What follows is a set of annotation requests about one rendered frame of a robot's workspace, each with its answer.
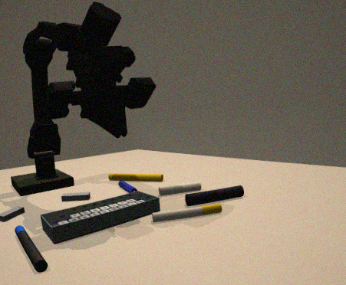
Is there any white cylinder with yellow tip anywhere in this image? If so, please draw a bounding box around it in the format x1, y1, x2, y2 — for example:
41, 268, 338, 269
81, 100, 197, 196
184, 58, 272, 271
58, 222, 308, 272
152, 204, 222, 222

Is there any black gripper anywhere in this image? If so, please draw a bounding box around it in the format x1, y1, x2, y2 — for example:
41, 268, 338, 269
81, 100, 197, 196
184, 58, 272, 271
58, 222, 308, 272
44, 56, 156, 138

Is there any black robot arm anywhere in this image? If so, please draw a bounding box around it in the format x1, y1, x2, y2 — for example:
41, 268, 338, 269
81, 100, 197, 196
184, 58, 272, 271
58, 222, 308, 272
23, 2, 135, 181

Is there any blue stylus with white tip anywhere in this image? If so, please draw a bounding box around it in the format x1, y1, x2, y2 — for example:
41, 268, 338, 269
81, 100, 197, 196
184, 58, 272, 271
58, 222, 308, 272
118, 181, 137, 192

